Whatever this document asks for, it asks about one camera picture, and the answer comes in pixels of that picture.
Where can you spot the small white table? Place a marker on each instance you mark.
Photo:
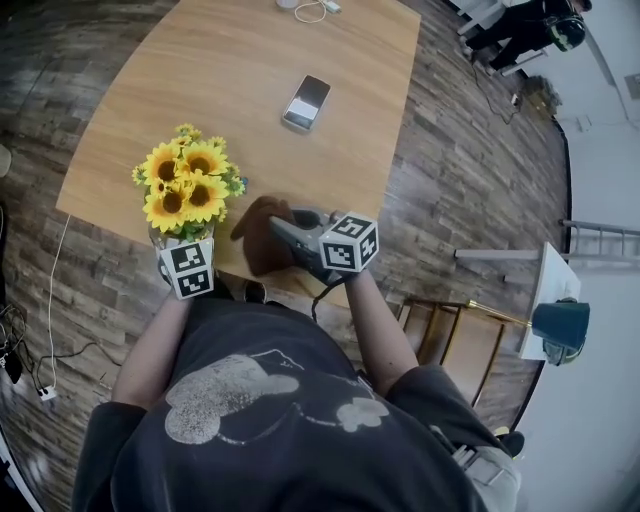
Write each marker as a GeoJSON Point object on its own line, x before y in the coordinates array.
{"type": "Point", "coordinates": [552, 280]}

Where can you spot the brown cloth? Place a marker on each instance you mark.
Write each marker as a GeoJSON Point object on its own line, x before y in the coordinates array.
{"type": "Point", "coordinates": [257, 240]}

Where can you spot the sunflower potted plant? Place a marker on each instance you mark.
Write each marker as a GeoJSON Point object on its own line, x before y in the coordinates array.
{"type": "Point", "coordinates": [191, 192]}

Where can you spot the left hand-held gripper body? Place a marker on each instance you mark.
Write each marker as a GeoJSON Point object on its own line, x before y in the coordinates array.
{"type": "Point", "coordinates": [190, 272]}

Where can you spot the dark blue brass lamp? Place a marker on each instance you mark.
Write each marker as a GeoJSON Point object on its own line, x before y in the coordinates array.
{"type": "Point", "coordinates": [560, 322]}

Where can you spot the person's right forearm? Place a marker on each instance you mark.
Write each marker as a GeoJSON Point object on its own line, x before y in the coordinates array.
{"type": "Point", "coordinates": [377, 335]}

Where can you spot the white charger adapter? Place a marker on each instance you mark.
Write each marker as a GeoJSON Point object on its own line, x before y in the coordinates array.
{"type": "Point", "coordinates": [332, 6]}

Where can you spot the person's left forearm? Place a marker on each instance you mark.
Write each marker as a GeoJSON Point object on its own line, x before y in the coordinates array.
{"type": "Point", "coordinates": [150, 350]}

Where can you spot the person's black shoe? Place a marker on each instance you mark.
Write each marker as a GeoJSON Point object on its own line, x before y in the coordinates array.
{"type": "Point", "coordinates": [514, 442]}

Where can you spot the smartphone with pale case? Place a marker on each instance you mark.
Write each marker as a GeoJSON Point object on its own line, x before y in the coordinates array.
{"type": "Point", "coordinates": [306, 104]}

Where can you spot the person's beige trousers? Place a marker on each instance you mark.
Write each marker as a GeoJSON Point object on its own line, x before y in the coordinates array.
{"type": "Point", "coordinates": [492, 475]}

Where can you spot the wooden chair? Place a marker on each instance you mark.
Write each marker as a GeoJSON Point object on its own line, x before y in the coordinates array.
{"type": "Point", "coordinates": [465, 345]}

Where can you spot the person's dark printed t-shirt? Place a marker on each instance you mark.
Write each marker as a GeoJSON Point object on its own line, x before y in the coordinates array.
{"type": "Point", "coordinates": [280, 430]}

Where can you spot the grey metal ladder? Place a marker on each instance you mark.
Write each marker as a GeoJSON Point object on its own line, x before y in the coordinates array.
{"type": "Point", "coordinates": [600, 237]}

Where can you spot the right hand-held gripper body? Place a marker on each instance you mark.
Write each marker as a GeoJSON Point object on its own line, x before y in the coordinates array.
{"type": "Point", "coordinates": [345, 245]}

